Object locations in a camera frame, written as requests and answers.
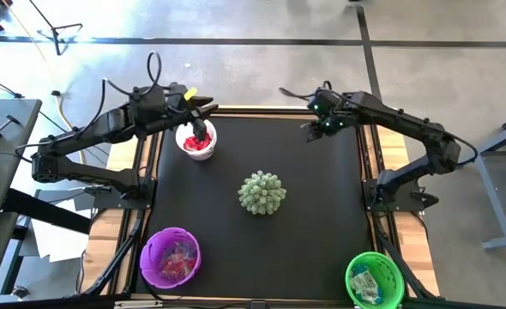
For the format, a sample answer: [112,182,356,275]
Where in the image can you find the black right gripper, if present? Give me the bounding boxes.
[300,88,352,143]

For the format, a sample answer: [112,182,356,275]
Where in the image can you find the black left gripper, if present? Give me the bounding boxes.
[166,85,220,142]

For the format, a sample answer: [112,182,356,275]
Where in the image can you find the green plastic bucket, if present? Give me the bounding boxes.
[344,251,406,309]

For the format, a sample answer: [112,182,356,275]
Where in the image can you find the white plastic bucket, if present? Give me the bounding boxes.
[174,118,218,162]

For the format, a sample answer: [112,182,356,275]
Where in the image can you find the green spiky artificial plant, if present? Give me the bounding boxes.
[237,170,287,216]

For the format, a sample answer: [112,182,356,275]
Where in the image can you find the black table mat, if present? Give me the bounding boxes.
[133,113,376,301]

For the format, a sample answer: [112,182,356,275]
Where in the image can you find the purple plastic bucket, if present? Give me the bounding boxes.
[139,227,202,290]

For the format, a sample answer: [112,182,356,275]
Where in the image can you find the black tripod stand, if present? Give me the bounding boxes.
[27,0,84,57]

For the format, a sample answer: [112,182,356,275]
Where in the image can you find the black desk support beam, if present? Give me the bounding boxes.
[3,188,92,235]

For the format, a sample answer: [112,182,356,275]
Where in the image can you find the white paper sheets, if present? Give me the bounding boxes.
[29,199,92,264]

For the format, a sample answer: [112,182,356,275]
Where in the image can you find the blue grey metal table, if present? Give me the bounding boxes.
[450,109,506,251]

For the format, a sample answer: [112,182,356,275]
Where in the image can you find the grey desk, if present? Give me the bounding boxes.
[0,97,43,220]

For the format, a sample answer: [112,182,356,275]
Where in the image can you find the yellow cable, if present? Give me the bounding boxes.
[8,3,72,130]

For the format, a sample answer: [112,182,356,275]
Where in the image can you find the black cable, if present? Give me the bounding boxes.
[0,72,24,99]

